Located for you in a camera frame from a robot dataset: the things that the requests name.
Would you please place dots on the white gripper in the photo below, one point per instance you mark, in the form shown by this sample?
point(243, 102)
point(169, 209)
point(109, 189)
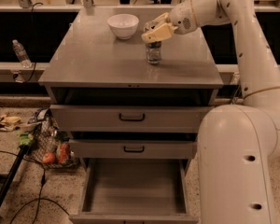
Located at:
point(180, 17)

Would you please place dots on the silver redbull can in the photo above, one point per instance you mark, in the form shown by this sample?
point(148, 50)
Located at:
point(153, 50)

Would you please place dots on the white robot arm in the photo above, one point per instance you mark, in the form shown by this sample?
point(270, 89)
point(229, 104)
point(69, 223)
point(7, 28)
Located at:
point(235, 142)

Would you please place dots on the grey drawer cabinet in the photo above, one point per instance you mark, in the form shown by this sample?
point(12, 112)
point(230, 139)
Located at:
point(90, 56)

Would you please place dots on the grey middle drawer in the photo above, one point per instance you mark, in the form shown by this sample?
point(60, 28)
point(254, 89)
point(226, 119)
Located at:
point(124, 149)

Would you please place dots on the grey top drawer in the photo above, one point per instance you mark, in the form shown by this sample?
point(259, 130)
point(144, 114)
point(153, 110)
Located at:
point(128, 119)

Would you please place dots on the grey open bottom drawer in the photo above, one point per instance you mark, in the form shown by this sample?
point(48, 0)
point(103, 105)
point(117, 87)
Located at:
point(134, 191)

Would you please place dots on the white ceramic bowl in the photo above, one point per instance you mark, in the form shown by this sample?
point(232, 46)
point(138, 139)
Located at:
point(123, 26)

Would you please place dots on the clear plastic water bottle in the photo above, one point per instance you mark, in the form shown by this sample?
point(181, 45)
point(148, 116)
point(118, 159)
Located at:
point(21, 54)

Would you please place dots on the red snack bag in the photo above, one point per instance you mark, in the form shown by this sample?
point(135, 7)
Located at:
point(63, 153)

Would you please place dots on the red apple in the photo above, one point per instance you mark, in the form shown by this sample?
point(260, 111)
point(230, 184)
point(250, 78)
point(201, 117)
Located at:
point(49, 158)

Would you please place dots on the green snack bag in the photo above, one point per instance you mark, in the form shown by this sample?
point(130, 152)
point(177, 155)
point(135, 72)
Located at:
point(25, 139)

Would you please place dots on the yellow snack packets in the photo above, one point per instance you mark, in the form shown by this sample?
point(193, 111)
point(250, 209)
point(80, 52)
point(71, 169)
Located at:
point(9, 123)

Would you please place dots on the black pole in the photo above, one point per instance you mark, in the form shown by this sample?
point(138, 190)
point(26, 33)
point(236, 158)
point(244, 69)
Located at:
point(11, 174)

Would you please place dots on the metal bracket clamp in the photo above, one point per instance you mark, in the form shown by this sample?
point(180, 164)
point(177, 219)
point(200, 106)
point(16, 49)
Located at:
point(235, 82)

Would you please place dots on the wire basket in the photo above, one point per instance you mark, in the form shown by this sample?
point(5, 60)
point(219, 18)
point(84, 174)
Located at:
point(47, 137)

